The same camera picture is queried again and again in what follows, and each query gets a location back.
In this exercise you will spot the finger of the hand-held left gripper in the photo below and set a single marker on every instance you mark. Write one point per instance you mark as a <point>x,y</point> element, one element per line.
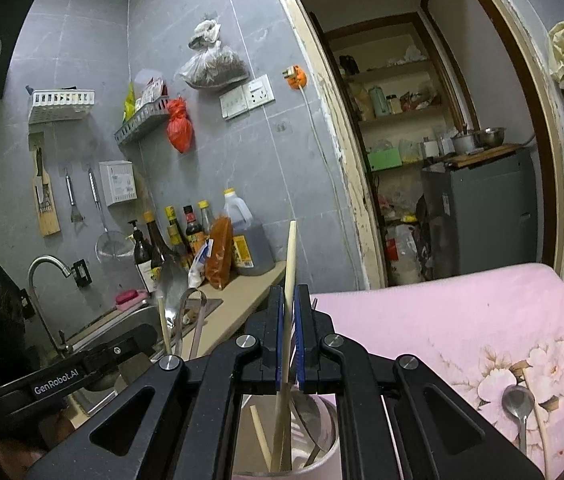
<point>112,377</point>
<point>132,337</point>

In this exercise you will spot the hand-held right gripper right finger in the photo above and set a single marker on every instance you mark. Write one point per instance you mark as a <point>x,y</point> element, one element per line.
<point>302,345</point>

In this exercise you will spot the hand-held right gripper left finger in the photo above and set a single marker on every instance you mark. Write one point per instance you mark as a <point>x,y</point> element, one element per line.
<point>278,345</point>

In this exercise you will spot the white utensil cup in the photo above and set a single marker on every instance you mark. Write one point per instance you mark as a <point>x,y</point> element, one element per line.
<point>327,462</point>

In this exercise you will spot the person's left hand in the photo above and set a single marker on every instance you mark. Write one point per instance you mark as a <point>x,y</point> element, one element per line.
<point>22,455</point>

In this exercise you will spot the metal sink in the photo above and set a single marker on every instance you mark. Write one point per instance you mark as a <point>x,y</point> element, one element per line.
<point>122,317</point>

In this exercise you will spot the pink soap dish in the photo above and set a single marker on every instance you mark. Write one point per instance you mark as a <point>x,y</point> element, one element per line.
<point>129,299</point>

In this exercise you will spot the metal faucet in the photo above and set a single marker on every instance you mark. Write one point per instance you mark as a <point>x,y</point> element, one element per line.
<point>37,280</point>

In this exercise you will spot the metal strainer ladle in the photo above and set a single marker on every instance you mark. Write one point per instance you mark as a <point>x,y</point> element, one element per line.
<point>109,245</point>

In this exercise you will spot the tall dark bottle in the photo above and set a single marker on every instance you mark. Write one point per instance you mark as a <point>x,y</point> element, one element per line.
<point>154,245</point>

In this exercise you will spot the white and blue bag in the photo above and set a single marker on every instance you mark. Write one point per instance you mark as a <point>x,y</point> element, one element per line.
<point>199,267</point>

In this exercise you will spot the dark oil jug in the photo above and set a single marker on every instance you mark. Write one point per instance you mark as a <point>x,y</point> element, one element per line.
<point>247,242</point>

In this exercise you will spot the orange chilli powder bag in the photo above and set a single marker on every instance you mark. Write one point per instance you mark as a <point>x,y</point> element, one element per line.
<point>219,252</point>

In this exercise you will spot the yellow cap sauce bottle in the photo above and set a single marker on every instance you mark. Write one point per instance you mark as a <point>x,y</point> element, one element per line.
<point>174,232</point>

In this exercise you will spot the wooden knife rack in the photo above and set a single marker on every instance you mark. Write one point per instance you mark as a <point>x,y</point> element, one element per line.
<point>46,210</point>

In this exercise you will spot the pink floral cloth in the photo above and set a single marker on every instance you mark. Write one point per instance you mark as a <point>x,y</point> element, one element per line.
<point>437,320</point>

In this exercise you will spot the clear plastic bag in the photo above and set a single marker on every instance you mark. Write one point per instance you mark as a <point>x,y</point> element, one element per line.
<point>406,255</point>

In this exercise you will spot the small yellow cap bottle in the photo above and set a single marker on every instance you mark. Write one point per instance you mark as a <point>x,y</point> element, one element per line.
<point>205,217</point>

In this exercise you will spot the green box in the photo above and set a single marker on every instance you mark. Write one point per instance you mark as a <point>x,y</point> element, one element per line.
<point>384,159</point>

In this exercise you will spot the red plastic bag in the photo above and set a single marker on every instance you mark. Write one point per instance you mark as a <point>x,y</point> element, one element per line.
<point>179,127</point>

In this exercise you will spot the grey refrigerator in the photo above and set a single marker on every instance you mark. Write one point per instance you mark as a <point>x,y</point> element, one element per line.
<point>482,210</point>

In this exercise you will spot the yellow packet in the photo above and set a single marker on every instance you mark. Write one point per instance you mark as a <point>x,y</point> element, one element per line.
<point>129,102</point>

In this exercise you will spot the wooden shelf unit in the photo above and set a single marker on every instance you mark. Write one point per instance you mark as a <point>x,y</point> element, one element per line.
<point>397,120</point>

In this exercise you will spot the green thermos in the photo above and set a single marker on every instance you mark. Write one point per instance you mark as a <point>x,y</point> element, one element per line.
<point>376,101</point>

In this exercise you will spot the metal pot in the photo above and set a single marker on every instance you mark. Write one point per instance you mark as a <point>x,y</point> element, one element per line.
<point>464,143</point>

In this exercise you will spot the wooden cutting board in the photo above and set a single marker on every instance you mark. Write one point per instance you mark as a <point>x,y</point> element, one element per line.
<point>482,156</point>

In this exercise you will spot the metal bowl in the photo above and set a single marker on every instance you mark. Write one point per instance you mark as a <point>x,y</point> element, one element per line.
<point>493,135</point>

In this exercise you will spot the clear bag of dried goods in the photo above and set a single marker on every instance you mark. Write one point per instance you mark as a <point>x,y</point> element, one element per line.
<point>212,65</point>

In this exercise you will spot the black wall holder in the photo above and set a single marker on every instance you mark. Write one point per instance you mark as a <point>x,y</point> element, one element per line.
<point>81,272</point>

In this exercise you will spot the white wall box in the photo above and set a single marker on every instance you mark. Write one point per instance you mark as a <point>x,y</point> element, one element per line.
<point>117,182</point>

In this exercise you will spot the wooden door frame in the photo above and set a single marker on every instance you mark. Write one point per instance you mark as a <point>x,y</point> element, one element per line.
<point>347,170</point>

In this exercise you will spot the grey wall basket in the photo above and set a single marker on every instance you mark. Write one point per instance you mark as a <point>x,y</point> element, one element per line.
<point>142,122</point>

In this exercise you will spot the white wall basket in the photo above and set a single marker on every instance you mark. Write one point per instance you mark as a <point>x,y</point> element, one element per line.
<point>62,105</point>

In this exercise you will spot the white wall socket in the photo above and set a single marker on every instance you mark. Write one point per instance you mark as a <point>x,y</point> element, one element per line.
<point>247,96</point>

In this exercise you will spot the orange wall hook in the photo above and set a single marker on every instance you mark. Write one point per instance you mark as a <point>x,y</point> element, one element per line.
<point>294,76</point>

